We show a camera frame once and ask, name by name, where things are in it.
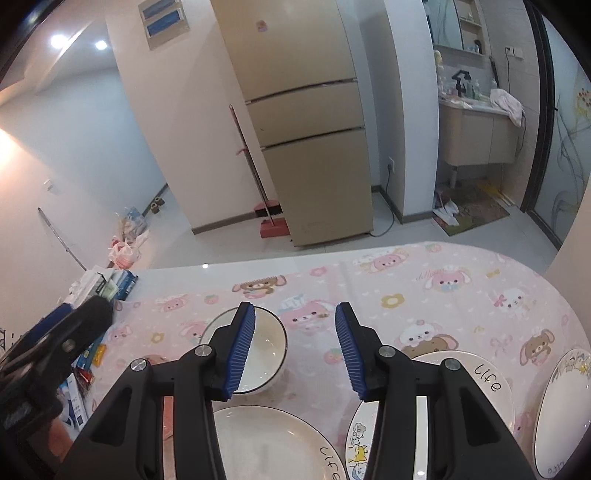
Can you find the glass sliding door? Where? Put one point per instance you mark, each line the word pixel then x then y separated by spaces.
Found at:
pixel 563 152

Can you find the metal rod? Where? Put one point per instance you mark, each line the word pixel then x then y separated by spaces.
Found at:
pixel 60 237

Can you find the ceiling light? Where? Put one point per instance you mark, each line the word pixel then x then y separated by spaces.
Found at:
pixel 57 41
pixel 100 45

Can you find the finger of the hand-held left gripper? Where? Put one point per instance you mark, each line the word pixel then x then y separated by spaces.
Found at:
pixel 48 325
pixel 85 323

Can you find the bath mat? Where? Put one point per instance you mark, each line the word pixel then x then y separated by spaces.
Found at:
pixel 475 210

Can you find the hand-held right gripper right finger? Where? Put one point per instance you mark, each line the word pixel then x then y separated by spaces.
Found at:
pixel 348 350

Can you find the pink printed blanket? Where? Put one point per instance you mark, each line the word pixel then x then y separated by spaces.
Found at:
pixel 415 295

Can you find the pink towel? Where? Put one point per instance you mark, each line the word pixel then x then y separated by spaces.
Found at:
pixel 508 105

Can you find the pile of small boxes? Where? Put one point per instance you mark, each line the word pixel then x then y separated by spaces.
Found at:
pixel 115 284

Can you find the bathroom mirror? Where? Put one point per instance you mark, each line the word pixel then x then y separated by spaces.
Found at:
pixel 445 23

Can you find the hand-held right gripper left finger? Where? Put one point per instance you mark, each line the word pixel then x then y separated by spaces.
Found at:
pixel 240 350

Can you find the bathroom wall shelf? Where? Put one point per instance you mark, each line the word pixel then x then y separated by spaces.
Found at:
pixel 473 27

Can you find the white plastic bag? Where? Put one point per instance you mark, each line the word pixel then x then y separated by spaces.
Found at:
pixel 134 224
pixel 123 254

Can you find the white ribbed bowl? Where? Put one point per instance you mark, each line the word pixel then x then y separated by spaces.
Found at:
pixel 263 350

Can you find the wall outlet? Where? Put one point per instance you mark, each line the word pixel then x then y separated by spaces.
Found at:
pixel 391 165

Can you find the bathroom vanity cabinet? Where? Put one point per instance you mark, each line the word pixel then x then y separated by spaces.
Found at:
pixel 475 136

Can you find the pair of slippers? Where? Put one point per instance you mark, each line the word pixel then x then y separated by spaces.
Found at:
pixel 157 206

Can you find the red dustpan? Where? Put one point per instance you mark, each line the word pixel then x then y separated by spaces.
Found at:
pixel 273 229

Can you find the black faucet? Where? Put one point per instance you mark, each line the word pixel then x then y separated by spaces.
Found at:
pixel 459 83

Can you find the beige refrigerator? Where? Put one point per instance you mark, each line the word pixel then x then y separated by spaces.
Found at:
pixel 300 138

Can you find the white cartoon print plate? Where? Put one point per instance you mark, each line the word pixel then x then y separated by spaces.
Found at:
pixel 272 443
pixel 480 383
pixel 563 415

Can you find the fridge sticker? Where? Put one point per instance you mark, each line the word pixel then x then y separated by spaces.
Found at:
pixel 262 25

